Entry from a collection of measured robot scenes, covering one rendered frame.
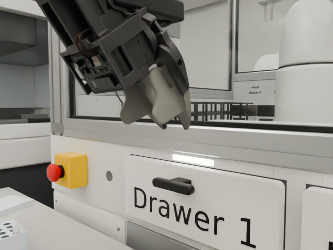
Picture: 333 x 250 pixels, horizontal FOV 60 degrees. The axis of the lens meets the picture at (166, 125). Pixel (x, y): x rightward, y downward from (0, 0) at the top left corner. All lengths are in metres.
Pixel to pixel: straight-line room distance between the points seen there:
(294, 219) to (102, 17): 0.32
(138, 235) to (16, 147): 0.68
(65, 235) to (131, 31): 0.47
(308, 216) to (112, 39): 0.28
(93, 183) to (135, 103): 0.34
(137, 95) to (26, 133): 0.83
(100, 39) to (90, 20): 0.03
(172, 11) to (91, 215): 0.49
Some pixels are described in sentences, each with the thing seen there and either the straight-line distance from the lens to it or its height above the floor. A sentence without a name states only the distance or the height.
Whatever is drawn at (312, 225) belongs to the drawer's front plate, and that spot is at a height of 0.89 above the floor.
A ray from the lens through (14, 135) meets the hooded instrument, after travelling 1.15.
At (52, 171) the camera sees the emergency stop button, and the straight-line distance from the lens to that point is 0.67.
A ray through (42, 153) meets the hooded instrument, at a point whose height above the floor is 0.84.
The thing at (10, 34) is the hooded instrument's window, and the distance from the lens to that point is 1.19.
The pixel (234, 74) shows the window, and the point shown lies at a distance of 0.44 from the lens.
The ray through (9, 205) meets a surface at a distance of 0.83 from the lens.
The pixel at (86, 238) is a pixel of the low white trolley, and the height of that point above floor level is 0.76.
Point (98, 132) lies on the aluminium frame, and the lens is 0.64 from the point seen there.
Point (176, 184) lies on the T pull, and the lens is 0.42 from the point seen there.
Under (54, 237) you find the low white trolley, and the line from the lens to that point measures 0.65.
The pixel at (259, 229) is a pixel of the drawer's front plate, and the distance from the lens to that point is 0.41.
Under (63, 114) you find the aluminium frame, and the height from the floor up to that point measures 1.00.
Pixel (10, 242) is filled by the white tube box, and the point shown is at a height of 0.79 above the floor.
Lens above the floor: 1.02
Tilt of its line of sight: 4 degrees down
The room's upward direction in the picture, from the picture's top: straight up
